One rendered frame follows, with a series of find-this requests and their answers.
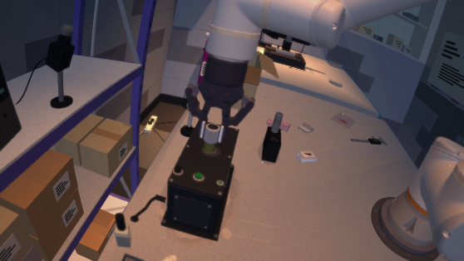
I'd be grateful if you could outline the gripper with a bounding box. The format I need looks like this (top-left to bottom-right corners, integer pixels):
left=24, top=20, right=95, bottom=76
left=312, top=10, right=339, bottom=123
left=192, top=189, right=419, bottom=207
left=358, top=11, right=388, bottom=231
left=184, top=53, right=256, bottom=145

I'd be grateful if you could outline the grey focus ring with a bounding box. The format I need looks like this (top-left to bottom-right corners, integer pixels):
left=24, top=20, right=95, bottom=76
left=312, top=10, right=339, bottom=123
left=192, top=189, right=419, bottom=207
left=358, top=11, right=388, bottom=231
left=202, top=122, right=223, bottom=146

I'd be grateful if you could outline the black driver stand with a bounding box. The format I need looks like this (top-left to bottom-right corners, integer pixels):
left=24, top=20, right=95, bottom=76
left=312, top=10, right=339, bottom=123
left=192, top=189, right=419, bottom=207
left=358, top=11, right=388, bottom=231
left=261, top=126, right=283, bottom=164

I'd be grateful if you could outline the black laser diode box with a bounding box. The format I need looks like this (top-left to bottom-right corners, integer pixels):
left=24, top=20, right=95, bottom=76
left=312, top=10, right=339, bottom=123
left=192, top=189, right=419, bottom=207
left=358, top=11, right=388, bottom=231
left=160, top=120, right=240, bottom=241

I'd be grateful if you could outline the beige mat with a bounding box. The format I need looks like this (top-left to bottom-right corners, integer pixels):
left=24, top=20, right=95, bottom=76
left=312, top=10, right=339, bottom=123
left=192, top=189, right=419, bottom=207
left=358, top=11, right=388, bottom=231
left=231, top=82, right=259, bottom=112

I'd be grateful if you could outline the open cardboard box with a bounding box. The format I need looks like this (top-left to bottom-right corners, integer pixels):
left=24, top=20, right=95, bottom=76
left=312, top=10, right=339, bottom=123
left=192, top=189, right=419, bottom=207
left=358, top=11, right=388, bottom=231
left=243, top=49, right=280, bottom=86

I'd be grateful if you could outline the white power strip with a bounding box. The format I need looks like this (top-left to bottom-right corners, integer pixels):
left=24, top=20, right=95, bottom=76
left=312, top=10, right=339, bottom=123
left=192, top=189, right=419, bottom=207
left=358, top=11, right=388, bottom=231
left=143, top=114, right=159, bottom=135

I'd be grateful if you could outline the pink flat box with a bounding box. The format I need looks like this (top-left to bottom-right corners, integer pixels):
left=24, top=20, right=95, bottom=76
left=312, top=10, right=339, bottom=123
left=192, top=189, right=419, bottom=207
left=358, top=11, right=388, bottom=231
left=265, top=117, right=292, bottom=132

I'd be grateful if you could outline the white small square box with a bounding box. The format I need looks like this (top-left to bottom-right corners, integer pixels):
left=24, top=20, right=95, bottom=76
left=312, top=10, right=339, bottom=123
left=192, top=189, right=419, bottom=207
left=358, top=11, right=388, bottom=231
left=295, top=150, right=318, bottom=164

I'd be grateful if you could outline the tan cardboard box with label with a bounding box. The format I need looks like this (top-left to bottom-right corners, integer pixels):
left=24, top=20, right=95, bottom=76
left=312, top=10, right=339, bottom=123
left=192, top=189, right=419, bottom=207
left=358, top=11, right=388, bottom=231
left=79, top=118, right=134, bottom=179

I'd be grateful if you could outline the grey paper with red mark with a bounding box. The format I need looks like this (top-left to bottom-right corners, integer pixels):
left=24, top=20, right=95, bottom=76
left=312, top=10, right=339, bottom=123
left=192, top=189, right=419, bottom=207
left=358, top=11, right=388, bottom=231
left=330, top=111, right=358, bottom=130

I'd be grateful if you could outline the white purple floor box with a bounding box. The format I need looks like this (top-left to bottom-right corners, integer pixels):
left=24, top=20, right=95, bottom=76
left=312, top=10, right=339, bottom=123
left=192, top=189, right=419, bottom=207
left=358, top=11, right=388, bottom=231
left=99, top=193, right=131, bottom=215

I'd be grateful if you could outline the blue shelf unit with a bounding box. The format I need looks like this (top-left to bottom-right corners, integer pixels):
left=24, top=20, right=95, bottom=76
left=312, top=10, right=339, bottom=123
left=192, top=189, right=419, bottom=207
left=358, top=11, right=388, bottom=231
left=0, top=0, right=157, bottom=261

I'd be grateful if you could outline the white block with black cylinder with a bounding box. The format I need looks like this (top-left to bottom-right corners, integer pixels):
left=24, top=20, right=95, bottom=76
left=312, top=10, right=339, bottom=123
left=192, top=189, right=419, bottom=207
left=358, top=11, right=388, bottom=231
left=113, top=212, right=132, bottom=249

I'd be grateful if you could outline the orange brown cardboard box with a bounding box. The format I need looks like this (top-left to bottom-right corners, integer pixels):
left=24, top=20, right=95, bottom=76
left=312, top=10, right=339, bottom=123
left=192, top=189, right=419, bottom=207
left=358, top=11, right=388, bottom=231
left=75, top=209, right=118, bottom=261

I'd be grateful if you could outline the large brown cardboard box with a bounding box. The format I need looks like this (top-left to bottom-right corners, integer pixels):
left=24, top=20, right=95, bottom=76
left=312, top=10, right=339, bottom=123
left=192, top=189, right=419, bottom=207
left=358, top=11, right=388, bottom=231
left=0, top=148, right=85, bottom=260

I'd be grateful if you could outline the black monitor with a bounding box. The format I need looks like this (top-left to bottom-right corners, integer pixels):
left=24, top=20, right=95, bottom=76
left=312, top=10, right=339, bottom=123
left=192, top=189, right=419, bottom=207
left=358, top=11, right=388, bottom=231
left=0, top=64, right=22, bottom=152

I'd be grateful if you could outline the black optical post with lens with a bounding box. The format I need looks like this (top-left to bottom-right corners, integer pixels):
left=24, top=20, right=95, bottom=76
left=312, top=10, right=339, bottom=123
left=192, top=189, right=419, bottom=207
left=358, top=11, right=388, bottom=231
left=179, top=105, right=195, bottom=138

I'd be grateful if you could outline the black power cable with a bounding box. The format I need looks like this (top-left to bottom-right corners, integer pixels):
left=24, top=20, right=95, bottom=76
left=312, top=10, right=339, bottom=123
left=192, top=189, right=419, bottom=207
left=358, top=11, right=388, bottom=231
left=130, top=194, right=167, bottom=223

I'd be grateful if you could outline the black handled knife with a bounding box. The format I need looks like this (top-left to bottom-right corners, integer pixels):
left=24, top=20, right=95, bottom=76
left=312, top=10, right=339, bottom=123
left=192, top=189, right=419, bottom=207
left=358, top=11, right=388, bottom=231
left=349, top=135, right=388, bottom=147

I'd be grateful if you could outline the black camera on stand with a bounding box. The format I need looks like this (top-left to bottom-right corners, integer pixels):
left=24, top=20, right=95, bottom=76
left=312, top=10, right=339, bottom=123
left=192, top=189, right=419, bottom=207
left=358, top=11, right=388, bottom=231
left=45, top=23, right=77, bottom=110

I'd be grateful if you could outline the dark round base plate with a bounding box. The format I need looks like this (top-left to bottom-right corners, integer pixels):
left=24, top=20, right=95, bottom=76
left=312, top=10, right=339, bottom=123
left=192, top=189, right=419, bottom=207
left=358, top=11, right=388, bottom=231
left=370, top=196, right=441, bottom=261

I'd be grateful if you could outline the white wall notice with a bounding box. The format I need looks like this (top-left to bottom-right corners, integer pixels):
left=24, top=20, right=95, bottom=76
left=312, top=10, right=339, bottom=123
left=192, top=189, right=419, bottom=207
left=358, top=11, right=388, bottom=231
left=425, top=30, right=464, bottom=106

